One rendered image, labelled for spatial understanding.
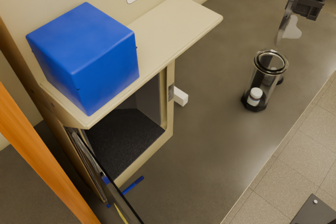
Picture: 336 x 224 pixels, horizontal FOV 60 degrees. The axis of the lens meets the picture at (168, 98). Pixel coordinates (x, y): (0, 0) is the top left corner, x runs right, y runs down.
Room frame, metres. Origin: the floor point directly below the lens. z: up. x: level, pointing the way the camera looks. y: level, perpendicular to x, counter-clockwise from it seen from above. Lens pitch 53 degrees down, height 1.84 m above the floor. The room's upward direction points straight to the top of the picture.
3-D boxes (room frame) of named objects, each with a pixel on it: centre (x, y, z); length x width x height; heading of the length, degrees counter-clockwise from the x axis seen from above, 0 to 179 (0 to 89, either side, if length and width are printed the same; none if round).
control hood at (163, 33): (0.36, 0.05, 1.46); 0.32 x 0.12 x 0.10; 138
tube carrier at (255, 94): (0.67, -0.33, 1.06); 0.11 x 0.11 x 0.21
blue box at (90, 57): (0.29, 0.11, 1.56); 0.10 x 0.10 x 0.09; 48
